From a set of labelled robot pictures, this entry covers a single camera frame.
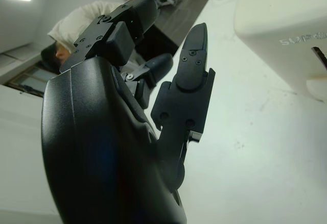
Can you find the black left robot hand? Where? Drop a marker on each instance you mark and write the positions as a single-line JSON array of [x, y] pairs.
[[102, 145]]

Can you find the person in black trousers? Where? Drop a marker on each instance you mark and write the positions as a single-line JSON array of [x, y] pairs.
[[84, 20]]

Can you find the cream white toaster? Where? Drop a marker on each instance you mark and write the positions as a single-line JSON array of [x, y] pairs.
[[276, 17]]

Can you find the wooden framed window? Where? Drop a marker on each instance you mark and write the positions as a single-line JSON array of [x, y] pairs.
[[28, 78]]

